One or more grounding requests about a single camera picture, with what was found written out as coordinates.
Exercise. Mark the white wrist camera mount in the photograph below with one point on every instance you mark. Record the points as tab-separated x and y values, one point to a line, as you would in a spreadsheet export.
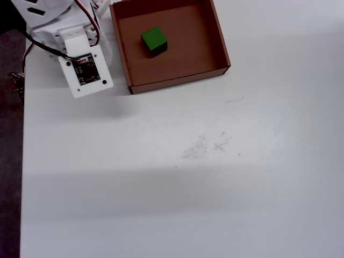
86	72

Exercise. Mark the brown cardboard box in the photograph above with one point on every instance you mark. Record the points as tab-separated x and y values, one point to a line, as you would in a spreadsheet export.
166	45

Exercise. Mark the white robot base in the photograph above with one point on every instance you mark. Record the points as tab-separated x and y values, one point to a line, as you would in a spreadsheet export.
103	6

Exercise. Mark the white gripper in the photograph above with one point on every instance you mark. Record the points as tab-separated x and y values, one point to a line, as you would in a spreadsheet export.
106	52

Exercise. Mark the black yellow striped clamp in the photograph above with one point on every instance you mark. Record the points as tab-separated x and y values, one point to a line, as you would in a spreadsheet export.
17	86

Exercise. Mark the green wooden cube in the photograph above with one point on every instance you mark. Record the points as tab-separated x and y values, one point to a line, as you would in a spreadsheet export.
154	39

